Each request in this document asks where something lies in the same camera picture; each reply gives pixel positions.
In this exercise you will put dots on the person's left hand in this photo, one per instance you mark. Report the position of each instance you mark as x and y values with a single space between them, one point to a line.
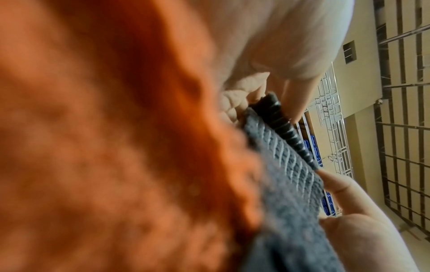
282 37

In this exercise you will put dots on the person's right hand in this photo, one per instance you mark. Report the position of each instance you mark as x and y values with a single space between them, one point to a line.
366 234

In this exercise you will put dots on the tiered bleacher seats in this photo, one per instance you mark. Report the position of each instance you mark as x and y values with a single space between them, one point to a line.
316 154

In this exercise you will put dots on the metal truss column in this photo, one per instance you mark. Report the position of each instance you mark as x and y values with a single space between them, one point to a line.
332 122

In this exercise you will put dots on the dark wall vent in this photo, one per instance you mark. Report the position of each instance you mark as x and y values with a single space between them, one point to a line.
349 52

